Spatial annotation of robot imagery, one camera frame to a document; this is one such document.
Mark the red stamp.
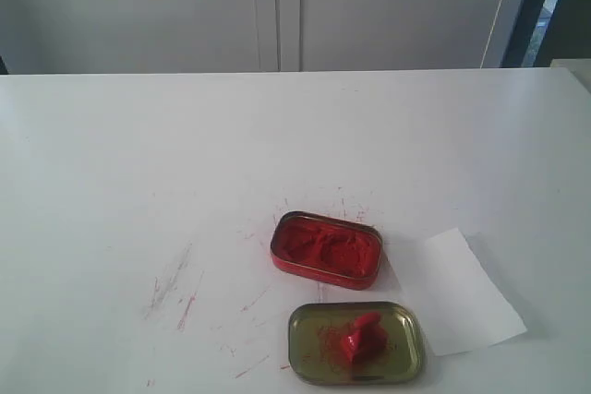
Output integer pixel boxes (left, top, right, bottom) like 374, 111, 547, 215
341, 312, 388, 364

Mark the white paper sheet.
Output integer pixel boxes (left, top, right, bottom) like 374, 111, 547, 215
385, 228, 527, 356

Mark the white cabinet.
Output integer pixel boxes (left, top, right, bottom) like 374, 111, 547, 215
1, 0, 523, 74

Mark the red ink paste tin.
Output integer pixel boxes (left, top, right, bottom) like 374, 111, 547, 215
270, 211, 383, 291

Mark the dark window frame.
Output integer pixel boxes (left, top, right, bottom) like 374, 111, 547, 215
501, 0, 590, 68

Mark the gold tin lid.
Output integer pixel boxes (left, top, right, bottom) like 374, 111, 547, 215
287, 301, 425, 386

